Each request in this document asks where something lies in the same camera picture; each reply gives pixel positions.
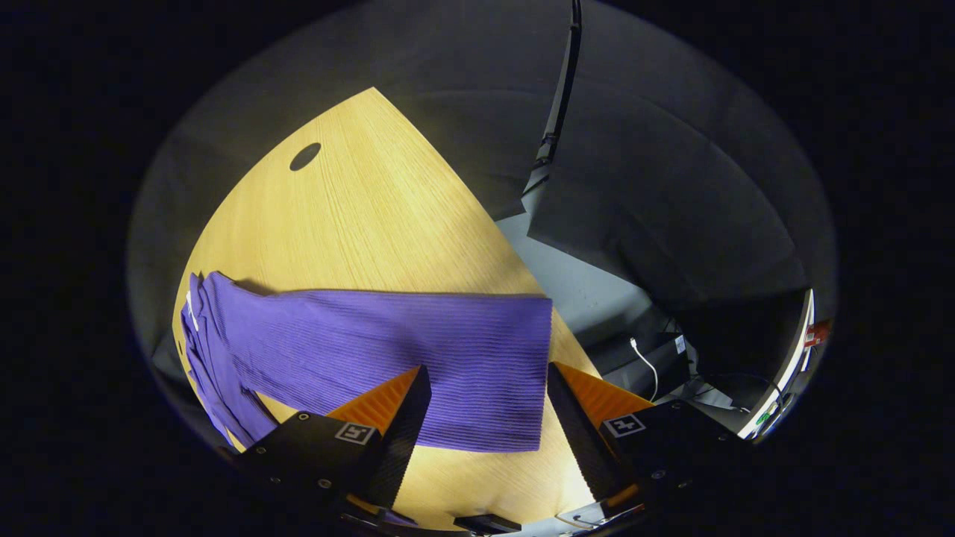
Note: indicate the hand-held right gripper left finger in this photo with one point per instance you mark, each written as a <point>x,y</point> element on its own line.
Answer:
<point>403,432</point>

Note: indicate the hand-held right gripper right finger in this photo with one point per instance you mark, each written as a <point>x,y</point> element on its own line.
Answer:
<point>578,436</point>

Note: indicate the purple button shirt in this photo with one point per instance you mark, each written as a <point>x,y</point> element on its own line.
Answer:
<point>388,350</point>

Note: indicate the black box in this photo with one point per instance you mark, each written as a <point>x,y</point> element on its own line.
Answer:
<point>619,358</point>

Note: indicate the small black stand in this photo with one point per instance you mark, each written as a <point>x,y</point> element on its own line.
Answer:
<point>485,523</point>

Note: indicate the white-edged monitor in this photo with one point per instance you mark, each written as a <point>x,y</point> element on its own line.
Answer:
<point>783,373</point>

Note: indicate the black backdrop stand pole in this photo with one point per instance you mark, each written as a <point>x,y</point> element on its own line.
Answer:
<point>565,82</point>

